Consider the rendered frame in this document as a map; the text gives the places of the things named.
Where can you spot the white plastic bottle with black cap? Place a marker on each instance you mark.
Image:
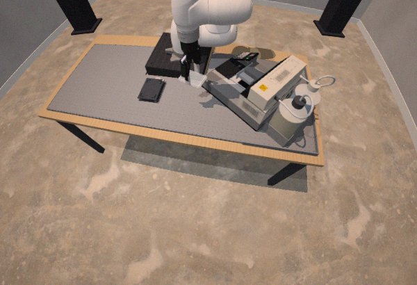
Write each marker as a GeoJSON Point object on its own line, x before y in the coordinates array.
{"type": "Point", "coordinates": [283, 121]}

